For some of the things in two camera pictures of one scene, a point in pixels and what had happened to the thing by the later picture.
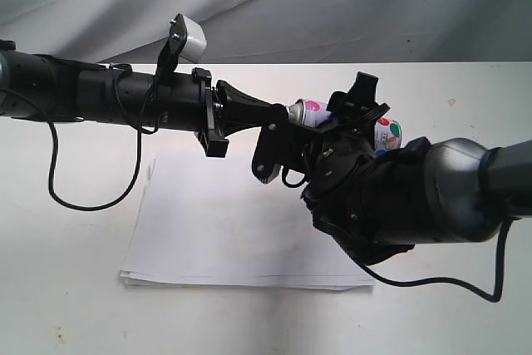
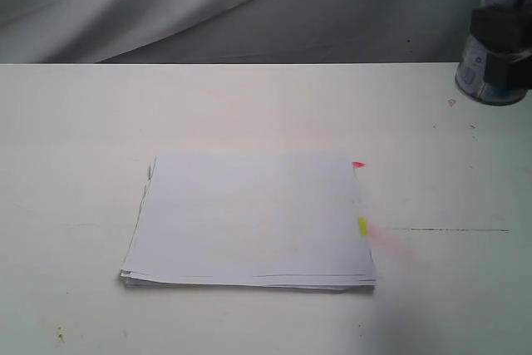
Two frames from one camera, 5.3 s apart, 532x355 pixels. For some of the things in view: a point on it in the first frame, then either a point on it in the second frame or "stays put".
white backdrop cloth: (271, 9) stays put
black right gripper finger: (354, 122) -> (504, 74)
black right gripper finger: (362, 92) -> (502, 29)
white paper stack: (209, 221) stays put
